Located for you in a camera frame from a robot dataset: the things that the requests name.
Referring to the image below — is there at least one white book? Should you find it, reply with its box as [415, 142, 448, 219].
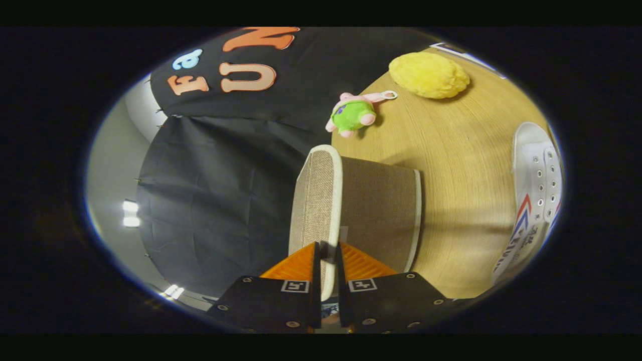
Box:
[430, 42, 507, 79]

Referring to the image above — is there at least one white canvas shoe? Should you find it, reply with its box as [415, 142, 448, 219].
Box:
[492, 122, 563, 286]

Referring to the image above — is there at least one beige fabric storage box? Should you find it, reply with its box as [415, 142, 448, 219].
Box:
[288, 144, 422, 302]

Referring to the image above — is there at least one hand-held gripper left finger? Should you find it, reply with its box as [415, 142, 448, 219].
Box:
[207, 242, 322, 334]

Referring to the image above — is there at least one yellow round plush cushion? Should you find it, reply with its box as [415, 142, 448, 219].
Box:
[389, 52, 471, 99]

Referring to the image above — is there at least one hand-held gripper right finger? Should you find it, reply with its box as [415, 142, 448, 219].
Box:
[335, 242, 474, 334]

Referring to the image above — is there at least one pink and green plush toy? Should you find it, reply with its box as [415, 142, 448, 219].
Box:
[325, 90, 398, 138]

